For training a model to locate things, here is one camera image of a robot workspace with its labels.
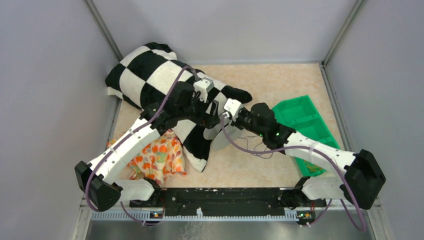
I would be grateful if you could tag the green plastic compartment bin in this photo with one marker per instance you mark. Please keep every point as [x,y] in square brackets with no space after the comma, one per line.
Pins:
[301,114]

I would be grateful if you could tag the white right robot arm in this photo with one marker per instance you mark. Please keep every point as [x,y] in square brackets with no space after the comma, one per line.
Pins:
[358,178]

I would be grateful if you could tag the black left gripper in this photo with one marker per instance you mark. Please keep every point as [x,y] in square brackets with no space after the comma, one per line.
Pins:
[206,119]

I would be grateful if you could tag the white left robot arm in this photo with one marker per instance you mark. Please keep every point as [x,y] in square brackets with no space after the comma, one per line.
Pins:
[99,178]

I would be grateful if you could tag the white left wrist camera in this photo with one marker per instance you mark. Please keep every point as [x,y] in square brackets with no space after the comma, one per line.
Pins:
[204,86]

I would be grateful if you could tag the orange floral cloth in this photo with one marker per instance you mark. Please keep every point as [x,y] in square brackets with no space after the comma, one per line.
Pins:
[158,161]

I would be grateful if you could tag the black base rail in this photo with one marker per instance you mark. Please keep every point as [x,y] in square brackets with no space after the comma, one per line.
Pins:
[228,202]

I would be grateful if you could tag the grey plastic cable spool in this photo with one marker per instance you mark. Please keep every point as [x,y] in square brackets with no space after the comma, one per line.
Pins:
[218,139]

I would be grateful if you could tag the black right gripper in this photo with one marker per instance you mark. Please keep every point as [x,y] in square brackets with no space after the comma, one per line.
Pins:
[235,122]

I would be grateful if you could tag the black white checkered blanket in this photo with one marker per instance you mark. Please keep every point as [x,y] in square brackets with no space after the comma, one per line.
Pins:
[143,78]

